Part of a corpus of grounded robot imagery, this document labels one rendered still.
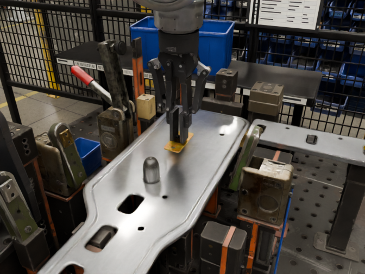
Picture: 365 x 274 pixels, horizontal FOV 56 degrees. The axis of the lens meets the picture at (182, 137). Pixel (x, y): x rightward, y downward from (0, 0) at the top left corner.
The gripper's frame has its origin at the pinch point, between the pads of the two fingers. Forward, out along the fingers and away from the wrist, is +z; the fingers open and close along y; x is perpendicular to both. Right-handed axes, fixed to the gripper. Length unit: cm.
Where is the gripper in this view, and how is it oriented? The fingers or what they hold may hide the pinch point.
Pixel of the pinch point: (178, 125)
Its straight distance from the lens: 73.9
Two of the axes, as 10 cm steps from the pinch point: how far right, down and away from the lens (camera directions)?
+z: 0.0, 8.6, 5.1
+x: 4.1, -4.7, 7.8
